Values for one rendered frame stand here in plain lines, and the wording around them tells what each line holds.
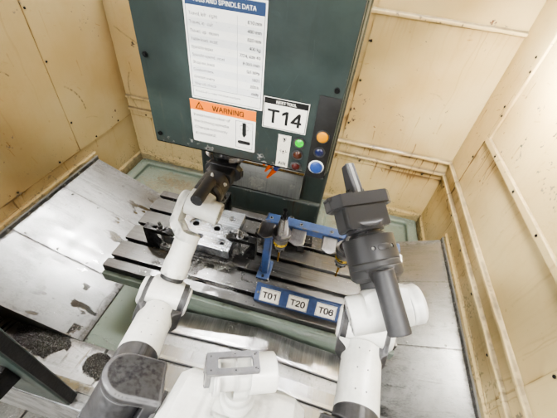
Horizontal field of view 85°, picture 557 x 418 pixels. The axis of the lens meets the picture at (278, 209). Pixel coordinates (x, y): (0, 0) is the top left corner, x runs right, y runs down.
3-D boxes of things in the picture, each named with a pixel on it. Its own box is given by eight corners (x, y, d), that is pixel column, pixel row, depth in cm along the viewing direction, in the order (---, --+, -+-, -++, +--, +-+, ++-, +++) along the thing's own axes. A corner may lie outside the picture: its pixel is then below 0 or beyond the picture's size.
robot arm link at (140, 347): (142, 386, 69) (117, 451, 56) (104, 372, 67) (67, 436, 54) (164, 350, 66) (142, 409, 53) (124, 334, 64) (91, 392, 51)
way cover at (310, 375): (351, 459, 109) (363, 452, 98) (122, 386, 119) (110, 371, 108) (355, 372, 130) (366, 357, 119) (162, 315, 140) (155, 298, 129)
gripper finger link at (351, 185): (351, 161, 55) (360, 193, 54) (343, 168, 58) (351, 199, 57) (343, 162, 55) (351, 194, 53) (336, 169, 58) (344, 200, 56)
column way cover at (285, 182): (300, 202, 164) (317, 113, 129) (216, 182, 169) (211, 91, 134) (302, 196, 167) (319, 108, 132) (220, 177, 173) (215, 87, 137)
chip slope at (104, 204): (119, 353, 127) (100, 325, 109) (-19, 310, 134) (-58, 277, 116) (206, 212, 191) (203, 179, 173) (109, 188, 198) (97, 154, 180)
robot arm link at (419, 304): (419, 279, 48) (400, 289, 61) (363, 290, 49) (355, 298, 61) (434, 323, 46) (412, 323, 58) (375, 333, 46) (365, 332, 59)
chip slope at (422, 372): (446, 455, 113) (486, 442, 95) (264, 399, 120) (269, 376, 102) (422, 265, 176) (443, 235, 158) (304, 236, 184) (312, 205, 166)
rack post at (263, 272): (268, 281, 127) (273, 234, 106) (255, 278, 127) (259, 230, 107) (273, 262, 134) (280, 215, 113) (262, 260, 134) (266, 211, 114)
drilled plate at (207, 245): (228, 259, 128) (228, 251, 124) (164, 242, 131) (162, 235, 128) (245, 221, 144) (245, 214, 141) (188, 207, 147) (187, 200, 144)
